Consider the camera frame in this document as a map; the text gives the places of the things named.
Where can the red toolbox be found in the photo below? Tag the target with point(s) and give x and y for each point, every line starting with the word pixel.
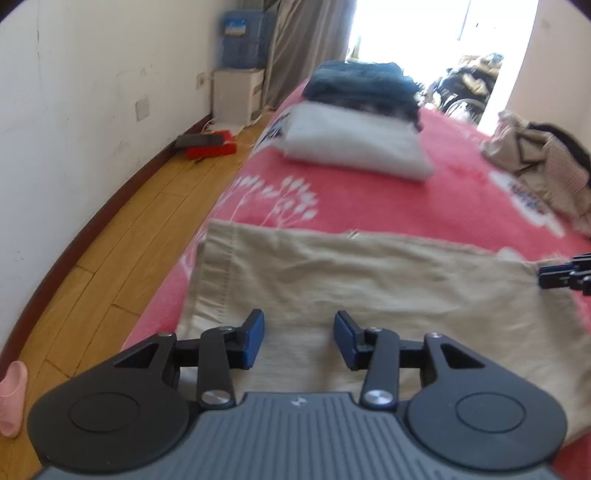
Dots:
pixel 210 147

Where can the dark blue folded clothes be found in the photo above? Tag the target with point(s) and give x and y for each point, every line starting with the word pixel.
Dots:
pixel 360 85

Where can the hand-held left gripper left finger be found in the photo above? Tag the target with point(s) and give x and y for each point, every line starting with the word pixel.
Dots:
pixel 254 339

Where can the wheelchair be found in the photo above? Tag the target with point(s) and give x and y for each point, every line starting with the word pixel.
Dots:
pixel 461 87

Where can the pink slipper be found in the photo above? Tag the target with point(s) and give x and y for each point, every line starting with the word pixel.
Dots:
pixel 13 397

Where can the grey curtain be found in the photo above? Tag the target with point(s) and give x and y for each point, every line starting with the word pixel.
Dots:
pixel 309 46

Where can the white water dispenser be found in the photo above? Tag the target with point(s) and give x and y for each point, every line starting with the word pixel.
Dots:
pixel 238 97

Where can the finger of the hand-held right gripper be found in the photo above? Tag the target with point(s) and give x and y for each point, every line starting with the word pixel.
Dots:
pixel 561 281
pixel 561 270

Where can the cream printed shirt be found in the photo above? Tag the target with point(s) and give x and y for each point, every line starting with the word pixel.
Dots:
pixel 360 143

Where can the white wall socket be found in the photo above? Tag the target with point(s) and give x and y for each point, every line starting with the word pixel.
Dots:
pixel 142 109
pixel 202 81

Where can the red floral blanket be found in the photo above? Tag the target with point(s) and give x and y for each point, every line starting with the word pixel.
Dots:
pixel 392 194

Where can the blue water jug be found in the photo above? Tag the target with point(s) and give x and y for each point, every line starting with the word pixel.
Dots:
pixel 247 39

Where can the beige pants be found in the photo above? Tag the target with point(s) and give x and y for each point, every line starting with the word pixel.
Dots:
pixel 369 286

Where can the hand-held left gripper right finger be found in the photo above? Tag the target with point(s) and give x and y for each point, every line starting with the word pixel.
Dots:
pixel 345 339

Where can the pile of beige clothes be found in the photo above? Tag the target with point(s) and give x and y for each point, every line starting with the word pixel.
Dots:
pixel 545 157

